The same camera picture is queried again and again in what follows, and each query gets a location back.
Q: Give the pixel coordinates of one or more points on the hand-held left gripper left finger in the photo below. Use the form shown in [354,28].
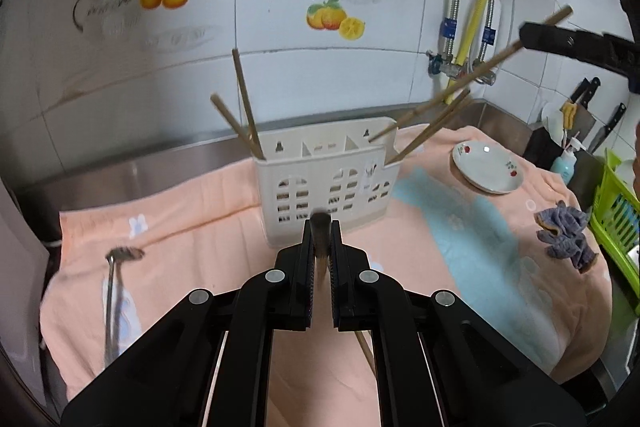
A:
[300,287]

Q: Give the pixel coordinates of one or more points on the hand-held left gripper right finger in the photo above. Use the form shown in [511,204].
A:
[347,287]

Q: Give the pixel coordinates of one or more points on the wooden chopstick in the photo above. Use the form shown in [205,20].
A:
[320,234]
[450,90]
[232,122]
[440,129]
[430,126]
[246,102]

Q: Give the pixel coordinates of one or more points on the cream plastic utensil holder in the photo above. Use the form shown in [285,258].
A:
[300,172]

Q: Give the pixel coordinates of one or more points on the yellow utensil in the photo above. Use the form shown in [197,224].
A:
[570,114]

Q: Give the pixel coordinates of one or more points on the white plastic scoop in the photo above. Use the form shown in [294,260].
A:
[552,119]

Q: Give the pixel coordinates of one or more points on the metal valve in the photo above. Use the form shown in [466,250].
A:
[484,73]

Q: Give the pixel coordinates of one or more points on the dark knife block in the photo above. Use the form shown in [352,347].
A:
[537,147]

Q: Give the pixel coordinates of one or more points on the peach printed towel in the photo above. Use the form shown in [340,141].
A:
[200,232]

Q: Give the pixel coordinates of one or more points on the blue and white bottle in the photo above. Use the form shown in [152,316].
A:
[565,164]

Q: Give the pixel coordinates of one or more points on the white plate with fruit print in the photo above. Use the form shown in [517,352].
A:
[487,167]

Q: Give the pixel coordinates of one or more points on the green plastic basket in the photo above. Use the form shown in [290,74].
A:
[612,217]

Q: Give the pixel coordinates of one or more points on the metal ladle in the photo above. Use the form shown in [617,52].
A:
[112,307]

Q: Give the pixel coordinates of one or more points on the grey dish cloth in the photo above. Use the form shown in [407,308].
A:
[565,232]

